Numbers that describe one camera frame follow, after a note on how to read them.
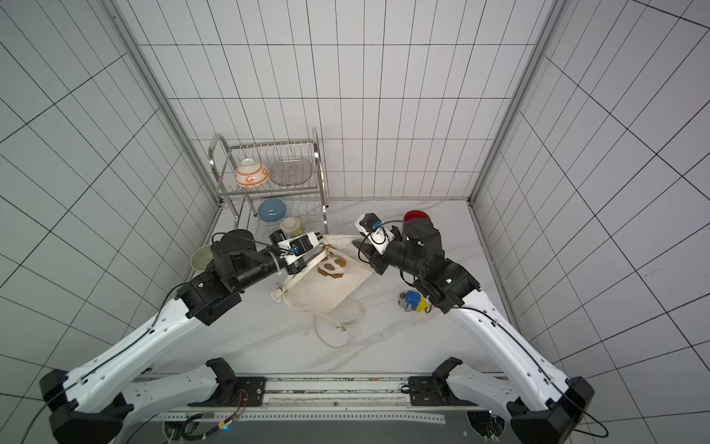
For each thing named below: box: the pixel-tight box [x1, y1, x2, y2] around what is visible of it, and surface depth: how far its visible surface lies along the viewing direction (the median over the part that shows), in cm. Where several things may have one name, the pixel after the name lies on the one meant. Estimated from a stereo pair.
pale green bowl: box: [190, 244, 214, 272], surface depth 96 cm
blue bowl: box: [257, 197, 288, 223], surface depth 109 cm
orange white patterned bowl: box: [234, 158, 270, 187], surface depth 87 cm
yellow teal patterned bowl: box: [278, 216, 306, 239], surface depth 101 cm
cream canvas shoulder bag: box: [271, 234, 376, 315], surface depth 70 cm
